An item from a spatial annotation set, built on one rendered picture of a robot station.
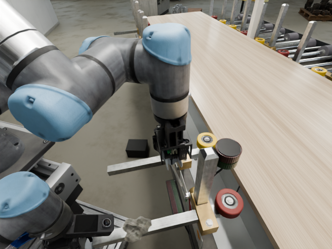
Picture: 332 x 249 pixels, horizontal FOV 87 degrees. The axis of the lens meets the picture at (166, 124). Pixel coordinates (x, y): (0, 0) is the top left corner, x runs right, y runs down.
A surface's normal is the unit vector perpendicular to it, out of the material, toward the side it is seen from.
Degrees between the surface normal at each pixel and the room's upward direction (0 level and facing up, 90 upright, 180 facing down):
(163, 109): 89
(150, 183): 0
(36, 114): 90
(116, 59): 55
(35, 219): 93
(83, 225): 33
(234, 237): 0
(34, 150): 0
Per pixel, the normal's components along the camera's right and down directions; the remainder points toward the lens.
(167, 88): -0.06, 0.68
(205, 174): 0.20, 0.66
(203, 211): -0.05, -0.73
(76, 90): 0.74, -0.29
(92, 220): 0.48, -0.73
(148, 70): -0.30, 0.59
